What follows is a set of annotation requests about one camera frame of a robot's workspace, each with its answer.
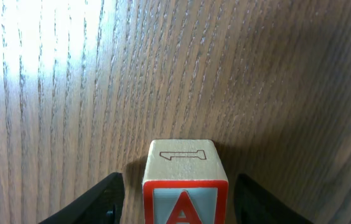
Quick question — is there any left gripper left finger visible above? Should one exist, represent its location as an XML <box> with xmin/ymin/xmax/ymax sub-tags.
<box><xmin>42</xmin><ymin>172</ymin><xmax>125</xmax><ymax>224</ymax></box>

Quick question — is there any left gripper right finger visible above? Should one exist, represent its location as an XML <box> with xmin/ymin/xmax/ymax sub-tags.
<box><xmin>233</xmin><ymin>174</ymin><xmax>312</xmax><ymax>224</ymax></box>

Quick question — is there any red letter A block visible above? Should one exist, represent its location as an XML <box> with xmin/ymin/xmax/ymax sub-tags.
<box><xmin>142</xmin><ymin>139</ymin><xmax>229</xmax><ymax>224</ymax></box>

